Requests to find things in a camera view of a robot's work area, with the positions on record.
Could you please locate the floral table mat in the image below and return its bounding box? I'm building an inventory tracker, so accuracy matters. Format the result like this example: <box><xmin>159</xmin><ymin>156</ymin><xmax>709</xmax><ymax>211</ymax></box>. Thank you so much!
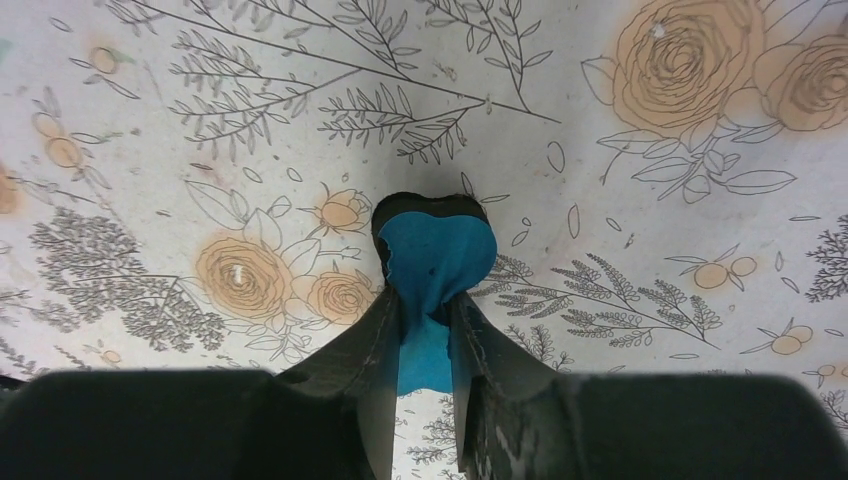
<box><xmin>1</xmin><ymin>1</ymin><xmax>847</xmax><ymax>479</ymax></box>

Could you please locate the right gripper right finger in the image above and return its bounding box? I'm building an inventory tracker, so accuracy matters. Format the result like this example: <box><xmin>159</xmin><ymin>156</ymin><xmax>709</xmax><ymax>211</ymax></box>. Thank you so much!
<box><xmin>449</xmin><ymin>293</ymin><xmax>595</xmax><ymax>479</ymax></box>

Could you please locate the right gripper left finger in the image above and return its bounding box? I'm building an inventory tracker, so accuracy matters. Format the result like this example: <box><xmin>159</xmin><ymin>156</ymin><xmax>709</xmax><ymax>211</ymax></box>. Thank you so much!
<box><xmin>233</xmin><ymin>287</ymin><xmax>402</xmax><ymax>479</ymax></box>

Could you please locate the blue bone-shaped eraser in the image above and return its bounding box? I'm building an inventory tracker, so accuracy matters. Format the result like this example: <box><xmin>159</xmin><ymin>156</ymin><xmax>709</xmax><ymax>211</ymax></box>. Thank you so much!
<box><xmin>372</xmin><ymin>192</ymin><xmax>497</xmax><ymax>396</ymax></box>

